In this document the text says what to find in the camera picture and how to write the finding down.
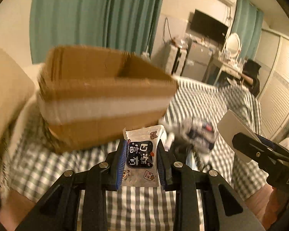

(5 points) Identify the clear bag with dark packs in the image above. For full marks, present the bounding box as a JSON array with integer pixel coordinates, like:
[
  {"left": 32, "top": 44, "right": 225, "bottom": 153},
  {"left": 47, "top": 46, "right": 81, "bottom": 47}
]
[{"left": 162, "top": 117, "right": 218, "bottom": 155}]

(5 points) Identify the white snack packet black label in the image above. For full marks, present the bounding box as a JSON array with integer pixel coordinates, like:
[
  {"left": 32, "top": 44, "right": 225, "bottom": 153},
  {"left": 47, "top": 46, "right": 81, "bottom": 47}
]
[{"left": 122, "top": 125, "right": 165, "bottom": 188}]

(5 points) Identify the person right hand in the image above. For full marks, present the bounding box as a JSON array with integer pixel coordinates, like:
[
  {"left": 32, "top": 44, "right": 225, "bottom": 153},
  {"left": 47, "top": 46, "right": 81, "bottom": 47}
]
[{"left": 245, "top": 184, "right": 289, "bottom": 230}]

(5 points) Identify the white louvred wardrobe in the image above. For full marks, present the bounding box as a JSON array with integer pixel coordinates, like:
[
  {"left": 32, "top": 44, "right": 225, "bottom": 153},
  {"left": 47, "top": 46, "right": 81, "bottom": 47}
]
[{"left": 254, "top": 29, "right": 289, "bottom": 141}]

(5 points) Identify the black garment on chair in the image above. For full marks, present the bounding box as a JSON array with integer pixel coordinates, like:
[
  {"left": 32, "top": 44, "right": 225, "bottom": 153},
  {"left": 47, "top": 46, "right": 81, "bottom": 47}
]
[{"left": 243, "top": 59, "right": 261, "bottom": 97}]

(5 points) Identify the white dressing table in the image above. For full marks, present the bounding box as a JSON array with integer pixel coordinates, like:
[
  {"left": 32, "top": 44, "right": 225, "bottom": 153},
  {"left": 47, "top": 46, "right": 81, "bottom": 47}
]
[{"left": 212, "top": 57, "right": 253, "bottom": 86}]

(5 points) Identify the round white vanity mirror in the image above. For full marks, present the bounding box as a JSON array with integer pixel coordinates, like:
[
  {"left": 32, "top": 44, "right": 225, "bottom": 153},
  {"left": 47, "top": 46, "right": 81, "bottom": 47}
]
[{"left": 224, "top": 33, "right": 242, "bottom": 59}]

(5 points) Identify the grey small fridge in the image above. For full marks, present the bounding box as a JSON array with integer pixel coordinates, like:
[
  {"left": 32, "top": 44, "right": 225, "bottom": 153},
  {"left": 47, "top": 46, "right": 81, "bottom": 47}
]
[{"left": 181, "top": 39, "right": 219, "bottom": 82}]

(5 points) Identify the brown cardboard box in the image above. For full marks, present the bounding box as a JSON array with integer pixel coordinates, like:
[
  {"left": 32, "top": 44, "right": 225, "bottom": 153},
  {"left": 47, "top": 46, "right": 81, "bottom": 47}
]
[{"left": 37, "top": 45, "right": 178, "bottom": 153}]

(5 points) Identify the teal right window curtain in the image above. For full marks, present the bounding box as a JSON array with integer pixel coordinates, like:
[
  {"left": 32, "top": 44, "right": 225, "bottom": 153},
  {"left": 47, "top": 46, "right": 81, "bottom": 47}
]
[{"left": 231, "top": 0, "right": 264, "bottom": 59}]

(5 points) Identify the teal window curtain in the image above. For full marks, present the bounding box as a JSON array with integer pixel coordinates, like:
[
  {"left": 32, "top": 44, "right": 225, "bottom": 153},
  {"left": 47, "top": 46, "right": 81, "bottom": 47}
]
[
  {"left": 231, "top": 0, "right": 264, "bottom": 59},
  {"left": 29, "top": 0, "right": 163, "bottom": 63}
]

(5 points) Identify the white suitcase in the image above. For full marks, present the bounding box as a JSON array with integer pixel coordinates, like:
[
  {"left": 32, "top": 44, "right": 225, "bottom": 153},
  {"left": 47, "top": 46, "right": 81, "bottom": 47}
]
[{"left": 163, "top": 44, "right": 187, "bottom": 76}]

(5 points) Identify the black wall television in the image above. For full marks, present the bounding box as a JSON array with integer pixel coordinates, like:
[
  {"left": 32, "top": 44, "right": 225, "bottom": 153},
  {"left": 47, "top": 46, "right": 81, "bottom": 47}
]
[{"left": 190, "top": 10, "right": 229, "bottom": 44}]

